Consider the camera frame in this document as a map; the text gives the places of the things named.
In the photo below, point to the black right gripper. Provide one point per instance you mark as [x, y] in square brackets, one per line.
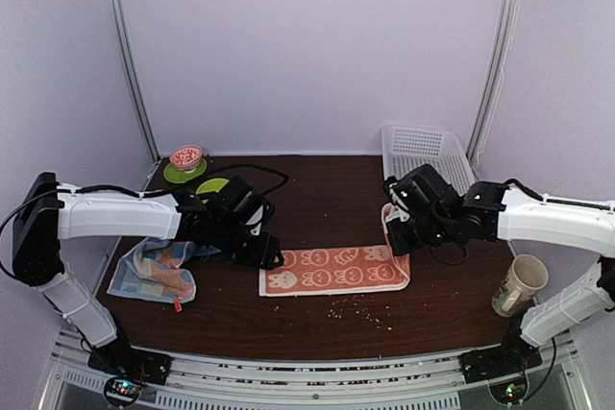
[400, 245]

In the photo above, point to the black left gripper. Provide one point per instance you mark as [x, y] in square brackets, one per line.
[259, 253]

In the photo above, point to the orange bunny pattern towel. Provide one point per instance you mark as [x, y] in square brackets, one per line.
[337, 271]

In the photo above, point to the blue patchwork towel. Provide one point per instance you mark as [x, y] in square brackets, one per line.
[154, 270]

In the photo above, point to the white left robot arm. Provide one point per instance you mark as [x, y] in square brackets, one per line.
[231, 220]

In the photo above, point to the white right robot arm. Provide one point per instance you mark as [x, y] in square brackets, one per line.
[491, 211]

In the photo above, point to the scattered rice crumbs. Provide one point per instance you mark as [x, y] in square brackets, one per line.
[333, 313]

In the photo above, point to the white plastic basket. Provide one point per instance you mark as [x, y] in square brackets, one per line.
[406, 148]

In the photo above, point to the lime green bowl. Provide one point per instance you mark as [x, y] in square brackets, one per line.
[211, 186]

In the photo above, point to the beige ceramic mug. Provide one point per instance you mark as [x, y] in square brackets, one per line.
[526, 276]

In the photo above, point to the red patterned small bowl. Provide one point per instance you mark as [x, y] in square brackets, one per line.
[186, 158]

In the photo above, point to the lime green plate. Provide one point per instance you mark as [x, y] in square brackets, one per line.
[175, 176]

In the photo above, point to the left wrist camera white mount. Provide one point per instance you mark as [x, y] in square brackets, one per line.
[254, 224]

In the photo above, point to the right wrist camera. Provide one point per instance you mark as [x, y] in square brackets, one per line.
[421, 192]

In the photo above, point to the aluminium front rail base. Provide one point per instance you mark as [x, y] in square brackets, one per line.
[427, 381]

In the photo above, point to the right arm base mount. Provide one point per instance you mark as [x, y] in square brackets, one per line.
[506, 368]

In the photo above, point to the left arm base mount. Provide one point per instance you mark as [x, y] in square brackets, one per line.
[132, 371]

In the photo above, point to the right aluminium frame post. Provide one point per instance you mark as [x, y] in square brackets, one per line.
[493, 82]

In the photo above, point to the aluminium frame post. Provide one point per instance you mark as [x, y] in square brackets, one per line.
[130, 73]
[493, 82]

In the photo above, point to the left aluminium frame post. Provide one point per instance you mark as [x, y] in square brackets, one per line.
[130, 73]

